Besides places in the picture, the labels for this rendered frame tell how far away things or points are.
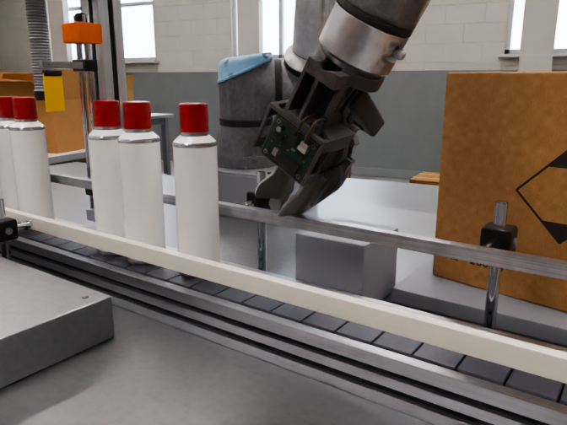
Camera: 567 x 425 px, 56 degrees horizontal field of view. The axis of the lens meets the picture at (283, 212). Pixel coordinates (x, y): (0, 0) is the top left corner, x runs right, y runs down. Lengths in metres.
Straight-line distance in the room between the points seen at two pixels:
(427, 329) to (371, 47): 0.25
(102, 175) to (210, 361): 0.29
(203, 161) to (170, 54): 7.02
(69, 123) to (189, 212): 2.11
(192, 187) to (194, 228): 0.05
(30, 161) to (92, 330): 0.37
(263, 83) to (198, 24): 6.26
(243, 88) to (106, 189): 0.47
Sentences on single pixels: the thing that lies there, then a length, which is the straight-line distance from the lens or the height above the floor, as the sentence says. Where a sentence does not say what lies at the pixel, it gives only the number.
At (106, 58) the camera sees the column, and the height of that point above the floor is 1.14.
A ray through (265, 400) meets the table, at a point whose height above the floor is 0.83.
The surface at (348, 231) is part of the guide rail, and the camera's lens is 0.57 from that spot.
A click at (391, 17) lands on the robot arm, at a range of 0.49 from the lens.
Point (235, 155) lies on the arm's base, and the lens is 1.13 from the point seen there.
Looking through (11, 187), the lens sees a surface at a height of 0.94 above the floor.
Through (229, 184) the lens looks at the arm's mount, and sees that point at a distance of 1.11.
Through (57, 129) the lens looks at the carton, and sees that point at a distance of 2.67.
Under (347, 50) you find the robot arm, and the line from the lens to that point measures 0.50.
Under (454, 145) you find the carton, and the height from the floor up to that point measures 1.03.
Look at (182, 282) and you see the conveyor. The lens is 0.65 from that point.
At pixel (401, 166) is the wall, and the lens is 6.28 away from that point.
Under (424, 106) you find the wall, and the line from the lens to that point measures 6.16.
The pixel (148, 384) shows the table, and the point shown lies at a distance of 0.55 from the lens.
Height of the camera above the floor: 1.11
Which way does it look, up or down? 14 degrees down
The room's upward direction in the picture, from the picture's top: straight up
